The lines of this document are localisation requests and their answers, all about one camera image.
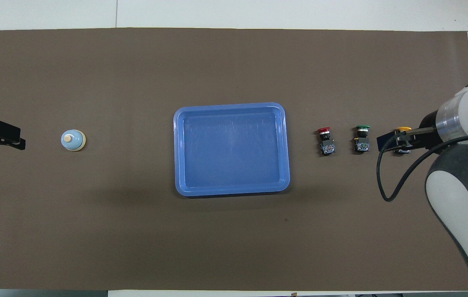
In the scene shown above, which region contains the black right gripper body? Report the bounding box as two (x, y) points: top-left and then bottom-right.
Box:
(397, 110), (441, 152)

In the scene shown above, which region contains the yellow mushroom push button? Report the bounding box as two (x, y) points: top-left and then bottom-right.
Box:
(394, 127), (413, 155)

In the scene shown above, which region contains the green mushroom push button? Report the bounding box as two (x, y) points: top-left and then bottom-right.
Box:
(353, 125), (371, 153)

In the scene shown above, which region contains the red mushroom push button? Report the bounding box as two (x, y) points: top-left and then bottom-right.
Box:
(316, 127), (336, 156)

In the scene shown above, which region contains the light blue service bell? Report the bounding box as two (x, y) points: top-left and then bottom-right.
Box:
(61, 129), (87, 152)

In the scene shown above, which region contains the blue plastic tray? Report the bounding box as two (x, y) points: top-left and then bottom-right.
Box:
(173, 102), (291, 197)

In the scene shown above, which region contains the brown table mat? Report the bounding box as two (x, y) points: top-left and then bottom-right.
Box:
(0, 27), (468, 292)

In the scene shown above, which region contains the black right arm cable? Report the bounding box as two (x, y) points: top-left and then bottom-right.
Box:
(376, 133), (468, 203)

